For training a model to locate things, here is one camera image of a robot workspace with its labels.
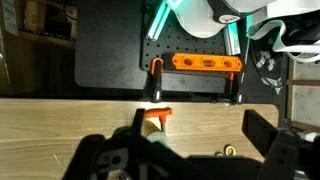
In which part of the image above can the orange T-handle tool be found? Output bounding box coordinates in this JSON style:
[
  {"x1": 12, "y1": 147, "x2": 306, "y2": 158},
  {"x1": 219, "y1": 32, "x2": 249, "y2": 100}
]
[{"x1": 145, "y1": 107, "x2": 173, "y2": 132}]

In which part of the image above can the black orange bar clamp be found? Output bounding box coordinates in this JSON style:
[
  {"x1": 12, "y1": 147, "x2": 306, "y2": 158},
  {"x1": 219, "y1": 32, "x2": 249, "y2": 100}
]
[{"x1": 150, "y1": 58, "x2": 164, "y2": 103}]

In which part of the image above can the orange spirit level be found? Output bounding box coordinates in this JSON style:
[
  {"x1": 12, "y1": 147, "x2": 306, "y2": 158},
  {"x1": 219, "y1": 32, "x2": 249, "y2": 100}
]
[{"x1": 172, "y1": 53, "x2": 242, "y2": 73}]

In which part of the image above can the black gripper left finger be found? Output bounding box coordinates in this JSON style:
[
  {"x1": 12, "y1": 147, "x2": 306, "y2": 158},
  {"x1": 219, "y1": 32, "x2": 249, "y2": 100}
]
[{"x1": 62, "y1": 109, "x2": 187, "y2": 180}]

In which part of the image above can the black pegboard base plate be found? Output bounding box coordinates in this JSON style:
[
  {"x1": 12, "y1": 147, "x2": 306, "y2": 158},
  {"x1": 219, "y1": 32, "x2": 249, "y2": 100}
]
[{"x1": 74, "y1": 0, "x2": 285, "y2": 104}]

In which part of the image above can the aluminium extrusion bar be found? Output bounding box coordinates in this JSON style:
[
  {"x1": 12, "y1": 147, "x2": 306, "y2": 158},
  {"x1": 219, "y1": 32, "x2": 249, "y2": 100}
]
[{"x1": 146, "y1": 0, "x2": 184, "y2": 41}]

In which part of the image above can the white flat ribbon cable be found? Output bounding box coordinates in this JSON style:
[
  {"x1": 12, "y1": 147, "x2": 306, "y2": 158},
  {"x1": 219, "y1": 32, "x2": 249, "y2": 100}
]
[{"x1": 246, "y1": 18, "x2": 320, "y2": 64}]

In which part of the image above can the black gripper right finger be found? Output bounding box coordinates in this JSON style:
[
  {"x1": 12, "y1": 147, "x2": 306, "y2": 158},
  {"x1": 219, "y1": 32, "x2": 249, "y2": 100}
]
[{"x1": 242, "y1": 109, "x2": 320, "y2": 180}]

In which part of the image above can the small yellow tape roll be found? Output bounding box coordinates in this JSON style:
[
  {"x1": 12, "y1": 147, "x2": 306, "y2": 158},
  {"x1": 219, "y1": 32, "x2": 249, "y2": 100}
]
[{"x1": 224, "y1": 144, "x2": 237, "y2": 156}]

